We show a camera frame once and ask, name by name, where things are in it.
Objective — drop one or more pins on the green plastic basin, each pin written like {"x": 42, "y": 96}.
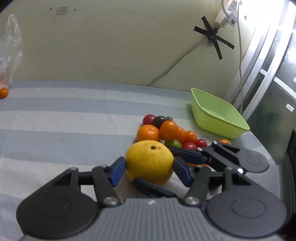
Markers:
{"x": 219, "y": 125}

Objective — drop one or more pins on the clear plastic bag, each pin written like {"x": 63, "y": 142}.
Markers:
{"x": 10, "y": 46}

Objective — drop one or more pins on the yellow lemon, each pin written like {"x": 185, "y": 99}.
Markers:
{"x": 148, "y": 162}

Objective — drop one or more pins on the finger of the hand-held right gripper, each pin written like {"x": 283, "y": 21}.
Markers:
{"x": 185, "y": 154}
{"x": 150, "y": 188}

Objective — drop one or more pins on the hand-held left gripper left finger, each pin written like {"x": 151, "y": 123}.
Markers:
{"x": 118, "y": 171}

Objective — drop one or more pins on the metal window frame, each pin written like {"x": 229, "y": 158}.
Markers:
{"x": 266, "y": 69}

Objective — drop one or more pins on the dark cherry tomato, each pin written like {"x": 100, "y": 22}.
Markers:
{"x": 159, "y": 121}

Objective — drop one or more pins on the black tape cross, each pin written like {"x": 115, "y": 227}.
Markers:
{"x": 211, "y": 34}

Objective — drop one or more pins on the red cherry tomato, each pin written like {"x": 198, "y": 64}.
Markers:
{"x": 148, "y": 119}
{"x": 201, "y": 143}
{"x": 189, "y": 146}

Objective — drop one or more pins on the white plug adapter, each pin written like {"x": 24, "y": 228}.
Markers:
{"x": 221, "y": 19}

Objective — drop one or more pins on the orange cherry tomato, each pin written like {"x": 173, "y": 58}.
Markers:
{"x": 3, "y": 92}
{"x": 225, "y": 141}
{"x": 190, "y": 136}

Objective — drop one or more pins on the white power strip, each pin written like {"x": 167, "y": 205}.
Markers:
{"x": 232, "y": 14}

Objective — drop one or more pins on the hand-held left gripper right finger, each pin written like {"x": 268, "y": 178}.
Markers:
{"x": 182, "y": 173}

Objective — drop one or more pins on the striped bed sheet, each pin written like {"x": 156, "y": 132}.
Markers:
{"x": 57, "y": 120}

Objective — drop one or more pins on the green cherry tomato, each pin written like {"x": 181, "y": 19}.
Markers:
{"x": 174, "y": 143}

